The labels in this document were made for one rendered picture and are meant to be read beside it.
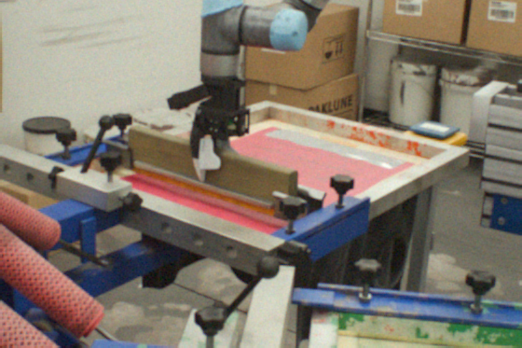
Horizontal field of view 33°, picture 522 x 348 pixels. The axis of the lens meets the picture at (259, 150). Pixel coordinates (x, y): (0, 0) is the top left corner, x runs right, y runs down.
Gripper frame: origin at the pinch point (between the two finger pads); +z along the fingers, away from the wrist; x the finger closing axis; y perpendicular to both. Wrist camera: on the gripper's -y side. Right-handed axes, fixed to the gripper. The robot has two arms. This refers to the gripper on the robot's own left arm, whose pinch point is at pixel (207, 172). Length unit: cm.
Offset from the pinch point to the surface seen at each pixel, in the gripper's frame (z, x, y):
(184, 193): 5.7, -0.6, -5.3
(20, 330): -9, -73, 34
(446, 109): 70, 328, -95
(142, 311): 101, 87, -99
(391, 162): 5.2, 45.6, 16.4
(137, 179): 5.7, -1.3, -17.6
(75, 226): -0.9, -37.2, 2.9
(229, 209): 5.8, -0.9, 6.6
